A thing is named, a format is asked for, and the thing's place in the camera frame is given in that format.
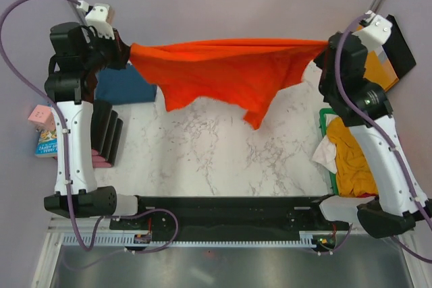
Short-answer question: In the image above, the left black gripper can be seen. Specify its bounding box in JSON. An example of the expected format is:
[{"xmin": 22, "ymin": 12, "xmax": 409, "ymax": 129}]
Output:
[{"xmin": 82, "ymin": 27, "xmax": 133, "ymax": 74}]

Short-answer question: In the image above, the orange t-shirt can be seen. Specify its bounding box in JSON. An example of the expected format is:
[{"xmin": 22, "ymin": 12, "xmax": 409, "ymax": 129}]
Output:
[{"xmin": 130, "ymin": 38, "xmax": 328, "ymax": 129}]

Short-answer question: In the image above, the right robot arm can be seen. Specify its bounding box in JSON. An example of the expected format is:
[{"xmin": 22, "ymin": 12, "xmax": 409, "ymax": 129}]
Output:
[{"xmin": 309, "ymin": 32, "xmax": 431, "ymax": 238}]

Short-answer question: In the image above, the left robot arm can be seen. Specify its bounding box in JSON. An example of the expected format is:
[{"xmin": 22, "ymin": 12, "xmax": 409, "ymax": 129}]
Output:
[{"xmin": 44, "ymin": 22, "xmax": 149, "ymax": 229}]

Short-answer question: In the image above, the folded blue t-shirt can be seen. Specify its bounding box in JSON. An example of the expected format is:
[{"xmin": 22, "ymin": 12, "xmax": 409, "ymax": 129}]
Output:
[{"xmin": 95, "ymin": 64, "xmax": 157, "ymax": 105}]

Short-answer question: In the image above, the orange folder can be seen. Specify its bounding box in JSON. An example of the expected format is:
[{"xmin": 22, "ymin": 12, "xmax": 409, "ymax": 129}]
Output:
[{"xmin": 357, "ymin": 24, "xmax": 400, "ymax": 93}]

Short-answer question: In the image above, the green plastic tray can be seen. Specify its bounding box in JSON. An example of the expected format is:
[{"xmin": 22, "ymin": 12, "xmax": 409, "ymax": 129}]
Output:
[{"xmin": 319, "ymin": 108, "xmax": 339, "ymax": 195}]

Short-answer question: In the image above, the black flat box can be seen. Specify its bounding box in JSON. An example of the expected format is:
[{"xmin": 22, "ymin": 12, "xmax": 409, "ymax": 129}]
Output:
[{"xmin": 383, "ymin": 14, "xmax": 416, "ymax": 79}]

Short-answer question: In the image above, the black pink roller organizer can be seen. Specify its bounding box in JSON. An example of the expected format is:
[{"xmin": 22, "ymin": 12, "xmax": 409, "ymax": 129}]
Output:
[{"xmin": 90, "ymin": 100, "xmax": 124, "ymax": 169}]

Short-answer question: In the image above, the pink cube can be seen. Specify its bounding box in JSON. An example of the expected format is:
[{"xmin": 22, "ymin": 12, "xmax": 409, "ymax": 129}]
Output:
[{"xmin": 28, "ymin": 105, "xmax": 55, "ymax": 132}]

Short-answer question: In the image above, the white t-shirt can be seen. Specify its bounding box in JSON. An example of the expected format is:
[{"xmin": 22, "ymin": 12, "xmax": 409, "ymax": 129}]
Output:
[{"xmin": 312, "ymin": 135, "xmax": 338, "ymax": 174}]

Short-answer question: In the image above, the blue treehouse book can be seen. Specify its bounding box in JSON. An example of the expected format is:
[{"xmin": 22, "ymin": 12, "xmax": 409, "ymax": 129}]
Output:
[{"xmin": 35, "ymin": 124, "xmax": 57, "ymax": 158}]

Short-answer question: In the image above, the mustard yellow t-shirt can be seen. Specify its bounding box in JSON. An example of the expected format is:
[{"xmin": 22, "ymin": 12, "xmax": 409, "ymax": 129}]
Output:
[{"xmin": 326, "ymin": 117, "xmax": 378, "ymax": 198}]

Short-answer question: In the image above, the magenta t-shirt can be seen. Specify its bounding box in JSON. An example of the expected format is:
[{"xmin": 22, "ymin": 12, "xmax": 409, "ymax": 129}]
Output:
[{"xmin": 357, "ymin": 193, "xmax": 377, "ymax": 198}]

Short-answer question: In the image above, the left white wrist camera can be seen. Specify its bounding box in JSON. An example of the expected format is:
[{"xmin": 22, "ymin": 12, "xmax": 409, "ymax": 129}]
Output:
[{"xmin": 76, "ymin": 0, "xmax": 115, "ymax": 39}]

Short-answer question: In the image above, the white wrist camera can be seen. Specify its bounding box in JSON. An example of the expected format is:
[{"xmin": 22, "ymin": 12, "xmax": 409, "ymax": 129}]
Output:
[
  {"xmin": 76, "ymin": 0, "xmax": 115, "ymax": 39},
  {"xmin": 353, "ymin": 10, "xmax": 393, "ymax": 51}
]

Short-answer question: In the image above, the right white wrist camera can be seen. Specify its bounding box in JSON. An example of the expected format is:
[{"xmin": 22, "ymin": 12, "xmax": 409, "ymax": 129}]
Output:
[{"xmin": 353, "ymin": 10, "xmax": 393, "ymax": 51}]

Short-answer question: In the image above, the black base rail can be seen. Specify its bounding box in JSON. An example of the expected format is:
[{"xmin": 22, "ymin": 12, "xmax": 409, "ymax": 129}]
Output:
[{"xmin": 109, "ymin": 196, "xmax": 349, "ymax": 241}]

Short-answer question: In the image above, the white slotted cable duct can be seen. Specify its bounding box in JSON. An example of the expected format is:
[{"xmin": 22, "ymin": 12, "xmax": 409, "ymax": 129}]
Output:
[{"xmin": 62, "ymin": 230, "xmax": 321, "ymax": 248}]

